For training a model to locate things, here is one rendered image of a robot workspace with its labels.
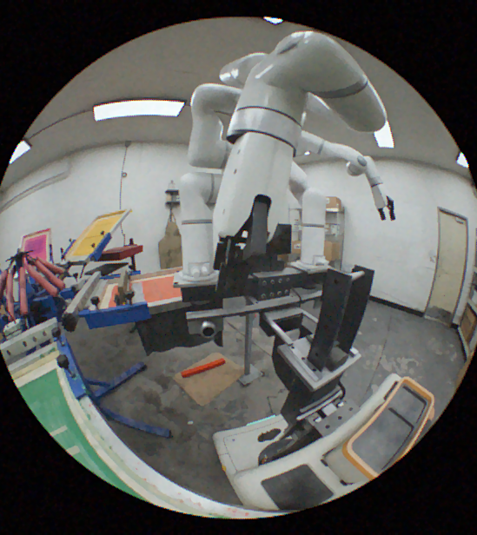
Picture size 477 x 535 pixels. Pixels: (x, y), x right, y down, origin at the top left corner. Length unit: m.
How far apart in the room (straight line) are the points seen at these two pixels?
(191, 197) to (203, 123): 0.21
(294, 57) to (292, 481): 0.52
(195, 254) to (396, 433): 0.65
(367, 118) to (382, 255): 3.45
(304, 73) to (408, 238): 3.50
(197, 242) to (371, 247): 3.41
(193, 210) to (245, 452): 1.10
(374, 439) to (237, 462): 0.76
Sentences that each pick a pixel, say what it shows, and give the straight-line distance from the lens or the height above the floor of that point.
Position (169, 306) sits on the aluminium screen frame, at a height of 0.97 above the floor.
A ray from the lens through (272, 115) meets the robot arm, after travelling 0.16.
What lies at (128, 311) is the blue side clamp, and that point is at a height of 0.99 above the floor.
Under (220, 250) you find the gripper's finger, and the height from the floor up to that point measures 1.25.
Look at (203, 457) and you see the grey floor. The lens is 1.31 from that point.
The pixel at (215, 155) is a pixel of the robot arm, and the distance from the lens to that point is 0.47.
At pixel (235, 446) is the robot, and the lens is 1.02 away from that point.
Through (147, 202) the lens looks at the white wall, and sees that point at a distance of 2.97.
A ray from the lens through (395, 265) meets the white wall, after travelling 3.59.
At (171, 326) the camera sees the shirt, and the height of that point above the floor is 0.82.
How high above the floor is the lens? 1.28
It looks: 14 degrees down
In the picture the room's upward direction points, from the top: straight up
